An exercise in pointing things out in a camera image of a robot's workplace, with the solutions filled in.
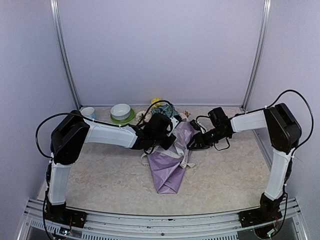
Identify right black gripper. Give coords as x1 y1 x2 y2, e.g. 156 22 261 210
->
185 126 228 149

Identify cream printed ribbon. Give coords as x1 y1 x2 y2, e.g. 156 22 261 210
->
140 143 196 170

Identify blue fake flower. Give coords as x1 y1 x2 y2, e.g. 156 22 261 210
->
151 104 179 118

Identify pink fake rose stems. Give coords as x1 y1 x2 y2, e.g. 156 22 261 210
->
136 109 192 125

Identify green plate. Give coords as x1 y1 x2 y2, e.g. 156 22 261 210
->
110 109 135 124

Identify yellow fake flower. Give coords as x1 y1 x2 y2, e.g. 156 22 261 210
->
151 97 162 108

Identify purple wrapping paper sheet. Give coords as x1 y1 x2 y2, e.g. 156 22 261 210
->
146 121 194 194

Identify white ceramic bowl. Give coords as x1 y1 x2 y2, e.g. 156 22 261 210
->
110 103 131 121

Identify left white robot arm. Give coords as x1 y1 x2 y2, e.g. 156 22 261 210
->
46 110 181 223

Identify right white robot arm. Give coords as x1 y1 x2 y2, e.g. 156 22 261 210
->
187 103 302 222

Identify light blue mug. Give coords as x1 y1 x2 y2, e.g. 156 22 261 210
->
80 106 97 121

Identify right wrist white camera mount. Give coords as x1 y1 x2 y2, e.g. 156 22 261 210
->
189 119 207 134

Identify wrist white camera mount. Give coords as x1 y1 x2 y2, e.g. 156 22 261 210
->
166 115 182 137
189 119 207 134

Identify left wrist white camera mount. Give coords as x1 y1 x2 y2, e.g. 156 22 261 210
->
166 115 182 137

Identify aluminium front rail frame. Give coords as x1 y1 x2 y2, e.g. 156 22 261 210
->
17 196 308 240

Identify right aluminium corner post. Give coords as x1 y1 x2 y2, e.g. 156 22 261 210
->
241 0 272 111

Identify aluminium corner post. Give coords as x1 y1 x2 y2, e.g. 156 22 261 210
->
241 0 272 111
50 0 82 110

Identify left aluminium corner post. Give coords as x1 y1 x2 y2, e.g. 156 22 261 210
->
50 0 82 110

